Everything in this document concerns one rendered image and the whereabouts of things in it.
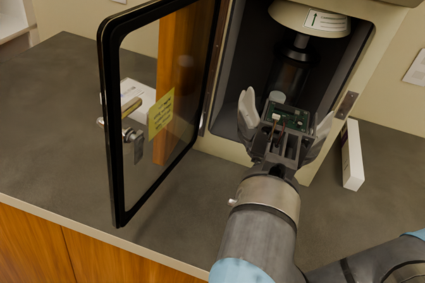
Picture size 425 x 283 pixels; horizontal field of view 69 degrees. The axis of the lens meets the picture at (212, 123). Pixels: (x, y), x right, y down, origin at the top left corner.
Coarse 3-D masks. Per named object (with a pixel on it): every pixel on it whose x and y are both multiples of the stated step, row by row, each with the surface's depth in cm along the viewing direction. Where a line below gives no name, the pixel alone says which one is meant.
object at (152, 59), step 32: (160, 0) 39; (160, 32) 42; (192, 32) 51; (128, 64) 39; (160, 64) 46; (192, 64) 57; (128, 96) 42; (160, 96) 50; (192, 96) 63; (128, 128) 45; (160, 128) 55; (192, 128) 72; (128, 160) 49; (160, 160) 62; (128, 192) 54
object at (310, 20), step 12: (276, 0) 63; (288, 0) 59; (276, 12) 61; (288, 12) 59; (300, 12) 58; (312, 12) 57; (324, 12) 57; (288, 24) 59; (300, 24) 58; (312, 24) 58; (324, 24) 58; (336, 24) 58; (348, 24) 61; (324, 36) 58; (336, 36) 59
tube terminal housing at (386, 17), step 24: (312, 0) 54; (336, 0) 52; (360, 0) 51; (384, 24) 53; (384, 48) 55; (216, 72) 67; (360, 72) 58; (336, 120) 66; (216, 144) 80; (240, 144) 78; (312, 168) 76
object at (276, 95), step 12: (276, 48) 69; (276, 60) 70; (288, 60) 66; (276, 72) 70; (288, 72) 68; (300, 72) 68; (276, 84) 72; (288, 84) 70; (300, 84) 71; (264, 96) 76; (276, 96) 73; (288, 96) 72; (300, 96) 74
